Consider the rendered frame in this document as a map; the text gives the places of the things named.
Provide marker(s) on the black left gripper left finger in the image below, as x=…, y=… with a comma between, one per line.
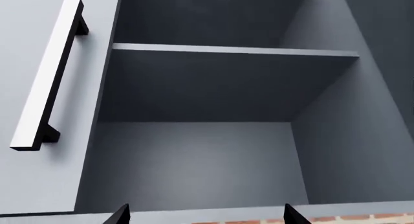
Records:
x=122, y=216

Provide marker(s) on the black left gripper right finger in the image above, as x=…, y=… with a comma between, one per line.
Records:
x=292, y=216

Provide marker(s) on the dark grey cabinet shelf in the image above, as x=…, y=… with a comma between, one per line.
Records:
x=213, y=85

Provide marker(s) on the dark grey open cabinet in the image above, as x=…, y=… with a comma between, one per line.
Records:
x=207, y=158

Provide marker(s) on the grey cabinet door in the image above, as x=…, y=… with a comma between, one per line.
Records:
x=39, y=175

